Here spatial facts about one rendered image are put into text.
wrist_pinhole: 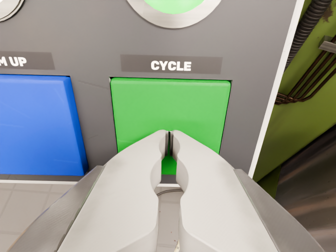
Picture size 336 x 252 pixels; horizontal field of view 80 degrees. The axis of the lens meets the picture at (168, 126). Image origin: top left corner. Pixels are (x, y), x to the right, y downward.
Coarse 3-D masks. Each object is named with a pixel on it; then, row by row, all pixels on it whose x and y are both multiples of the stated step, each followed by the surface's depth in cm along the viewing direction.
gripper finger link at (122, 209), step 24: (144, 144) 10; (120, 168) 9; (144, 168) 9; (96, 192) 8; (120, 192) 8; (144, 192) 8; (96, 216) 7; (120, 216) 7; (144, 216) 7; (72, 240) 6; (96, 240) 6; (120, 240) 6; (144, 240) 6
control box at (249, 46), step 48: (48, 0) 11; (96, 0) 11; (240, 0) 10; (288, 0) 10; (0, 48) 12; (48, 48) 12; (96, 48) 12; (144, 48) 12; (192, 48) 12; (240, 48) 12; (288, 48) 12; (96, 96) 13; (240, 96) 13; (96, 144) 15; (240, 144) 15
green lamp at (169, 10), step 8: (144, 0) 10; (152, 0) 10; (160, 0) 10; (168, 0) 10; (176, 0) 10; (184, 0) 10; (192, 0) 10; (200, 0) 10; (160, 8) 10; (168, 8) 10; (176, 8) 10; (184, 8) 10; (192, 8) 10
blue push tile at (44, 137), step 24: (0, 96) 12; (24, 96) 12; (48, 96) 12; (72, 96) 13; (0, 120) 13; (24, 120) 13; (48, 120) 13; (72, 120) 13; (0, 144) 14; (24, 144) 14; (48, 144) 14; (72, 144) 14; (0, 168) 15; (24, 168) 15; (48, 168) 15; (72, 168) 15
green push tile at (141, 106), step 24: (120, 96) 13; (144, 96) 13; (168, 96) 13; (192, 96) 13; (216, 96) 13; (120, 120) 13; (144, 120) 13; (168, 120) 13; (192, 120) 13; (216, 120) 13; (120, 144) 14; (168, 144) 14; (216, 144) 14; (168, 168) 15
